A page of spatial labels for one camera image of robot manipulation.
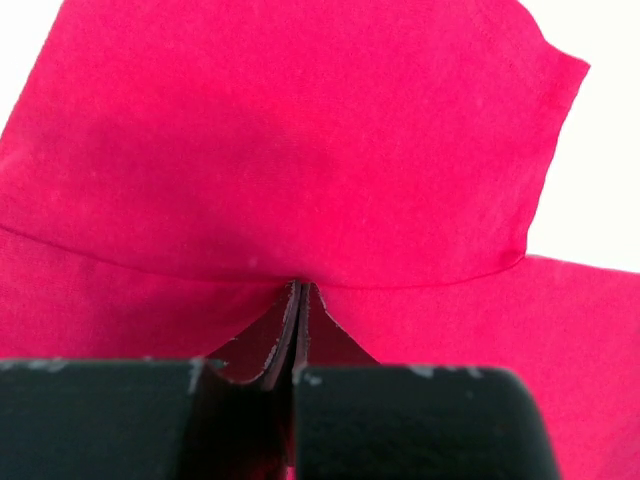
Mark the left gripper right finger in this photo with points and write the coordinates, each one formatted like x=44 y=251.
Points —
x=357 y=419

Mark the magenta t shirt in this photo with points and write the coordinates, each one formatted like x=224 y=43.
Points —
x=171 y=165

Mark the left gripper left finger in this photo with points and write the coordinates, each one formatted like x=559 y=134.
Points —
x=225 y=416

